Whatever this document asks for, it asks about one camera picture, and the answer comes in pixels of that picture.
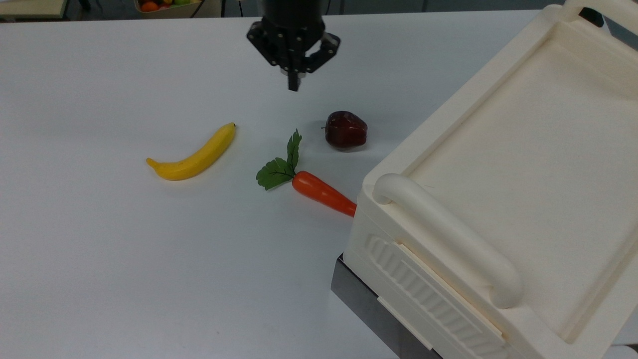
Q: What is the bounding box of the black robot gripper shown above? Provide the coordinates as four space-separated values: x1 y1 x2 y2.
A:
246 19 342 92

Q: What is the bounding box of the cream plastic toy cabinet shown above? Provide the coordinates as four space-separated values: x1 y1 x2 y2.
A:
343 0 638 359

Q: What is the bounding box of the small black object behind cabinet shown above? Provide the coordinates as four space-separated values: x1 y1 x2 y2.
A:
579 7 605 28

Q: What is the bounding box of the dark red toy apple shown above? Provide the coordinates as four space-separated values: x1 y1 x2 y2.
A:
321 110 369 151

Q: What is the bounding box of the orange toy carrot with leaves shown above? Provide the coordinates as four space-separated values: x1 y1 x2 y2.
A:
256 129 358 218

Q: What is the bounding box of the yellow toy banana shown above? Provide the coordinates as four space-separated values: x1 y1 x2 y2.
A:
146 122 237 181

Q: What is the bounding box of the basket of toy fruit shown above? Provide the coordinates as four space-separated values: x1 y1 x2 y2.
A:
134 0 222 18

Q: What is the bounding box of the light wooden table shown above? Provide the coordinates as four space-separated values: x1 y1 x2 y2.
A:
0 0 69 20

